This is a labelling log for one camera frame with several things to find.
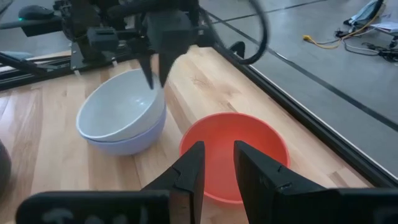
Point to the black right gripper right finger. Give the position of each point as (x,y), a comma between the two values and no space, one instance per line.
(264,186)

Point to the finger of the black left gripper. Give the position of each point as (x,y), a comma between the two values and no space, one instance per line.
(164,67)
(147,68)

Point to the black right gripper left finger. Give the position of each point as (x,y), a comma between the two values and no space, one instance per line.
(186,174)

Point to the white bowl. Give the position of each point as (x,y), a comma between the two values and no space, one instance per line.
(118,109)

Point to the red bowl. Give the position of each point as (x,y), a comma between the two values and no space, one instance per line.
(217,133)

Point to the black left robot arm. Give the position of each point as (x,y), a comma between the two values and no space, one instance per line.
(84,21)

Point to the lavender bowl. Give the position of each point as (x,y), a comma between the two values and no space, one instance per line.
(133,144)

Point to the grey side desk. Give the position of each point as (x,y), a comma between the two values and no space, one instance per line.
(40,29)

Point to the black computer mouse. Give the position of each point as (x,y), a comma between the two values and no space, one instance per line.
(35,12)

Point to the grey bag on floor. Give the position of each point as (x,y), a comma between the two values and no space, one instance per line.
(365,12)

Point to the white paper sheet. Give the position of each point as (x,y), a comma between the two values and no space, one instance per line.
(385,26)

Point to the black aluminium table frame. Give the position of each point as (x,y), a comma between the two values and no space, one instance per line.
(311,121)

